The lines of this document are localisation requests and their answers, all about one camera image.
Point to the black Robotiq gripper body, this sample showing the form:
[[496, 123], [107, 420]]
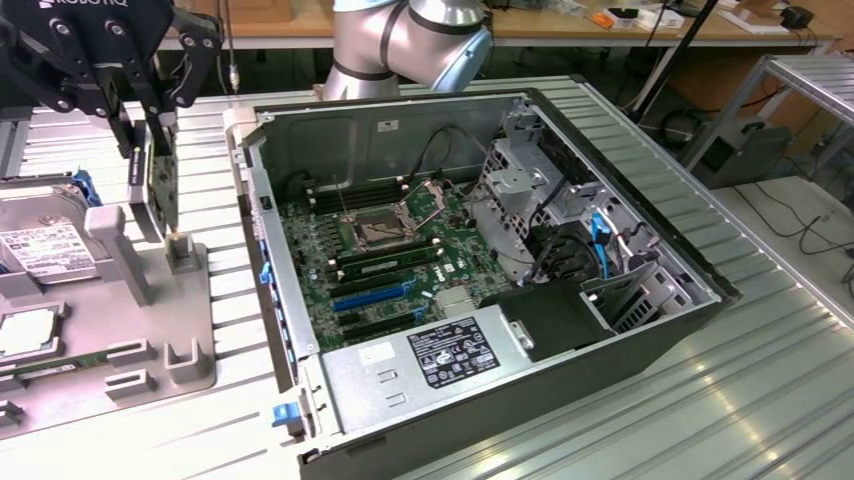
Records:
[[100, 30]]

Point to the green graphics card black fan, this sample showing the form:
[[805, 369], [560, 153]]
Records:
[[163, 195]]

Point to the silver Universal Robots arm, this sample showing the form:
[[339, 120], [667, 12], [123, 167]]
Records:
[[374, 30]]

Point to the silver hard disk with label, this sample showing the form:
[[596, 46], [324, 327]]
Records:
[[47, 245]]

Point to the black RAM slot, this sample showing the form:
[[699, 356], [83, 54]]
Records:
[[356, 189], [360, 197]]

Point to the thin metal locking lever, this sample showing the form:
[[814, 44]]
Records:
[[342, 200]]

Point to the green motherboard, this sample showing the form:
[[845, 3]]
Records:
[[314, 250]]

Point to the CPU socket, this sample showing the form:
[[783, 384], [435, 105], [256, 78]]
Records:
[[376, 230]]

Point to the metal socket cover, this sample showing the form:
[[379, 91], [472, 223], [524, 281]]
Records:
[[434, 187]]

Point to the grey plastic parts rack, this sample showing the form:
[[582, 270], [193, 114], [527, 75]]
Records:
[[100, 320]]

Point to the green RAM stick in slot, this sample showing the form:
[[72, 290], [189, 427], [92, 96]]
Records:
[[387, 262]]

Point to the silver CPU chip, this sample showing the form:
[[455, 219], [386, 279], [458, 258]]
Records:
[[23, 332]]

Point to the black expansion slot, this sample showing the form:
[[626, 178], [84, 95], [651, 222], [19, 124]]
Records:
[[363, 287], [380, 329], [376, 316]]

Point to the long wooden desk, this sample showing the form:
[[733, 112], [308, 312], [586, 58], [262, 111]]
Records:
[[547, 30]]

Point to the silver metal disk bay cage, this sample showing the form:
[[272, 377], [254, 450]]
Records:
[[514, 180]]

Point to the blue expansion slot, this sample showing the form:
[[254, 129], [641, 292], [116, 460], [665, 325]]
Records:
[[370, 298]]

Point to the green loose RAM stick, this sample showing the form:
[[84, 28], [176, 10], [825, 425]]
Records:
[[67, 362]]

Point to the orange small box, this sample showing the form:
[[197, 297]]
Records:
[[602, 19]]

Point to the silver chipset heatsink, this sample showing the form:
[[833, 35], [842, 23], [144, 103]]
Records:
[[456, 300]]

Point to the white boxes with black item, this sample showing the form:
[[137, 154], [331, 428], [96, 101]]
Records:
[[650, 20]]

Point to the silver power supply with label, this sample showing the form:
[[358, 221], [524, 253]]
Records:
[[374, 380]]

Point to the blue case latch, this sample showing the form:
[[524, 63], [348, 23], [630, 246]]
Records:
[[283, 414]]

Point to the black tripod pole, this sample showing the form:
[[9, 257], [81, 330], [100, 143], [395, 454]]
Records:
[[687, 35]]

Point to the white flat box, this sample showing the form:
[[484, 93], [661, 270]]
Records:
[[750, 21]]

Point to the black box device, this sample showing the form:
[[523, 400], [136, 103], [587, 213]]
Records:
[[754, 150]]

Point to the black open PC case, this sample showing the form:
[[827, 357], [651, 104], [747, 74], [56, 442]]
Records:
[[600, 380]]

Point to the black power adapter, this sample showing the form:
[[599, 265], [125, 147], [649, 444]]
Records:
[[797, 17]]

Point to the dark grey metal frame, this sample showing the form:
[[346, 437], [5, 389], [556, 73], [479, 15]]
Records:
[[16, 145]]

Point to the blue plastic disk bracket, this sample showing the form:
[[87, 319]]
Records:
[[85, 187]]

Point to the aluminium slat table frame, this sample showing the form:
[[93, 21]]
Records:
[[821, 75]]

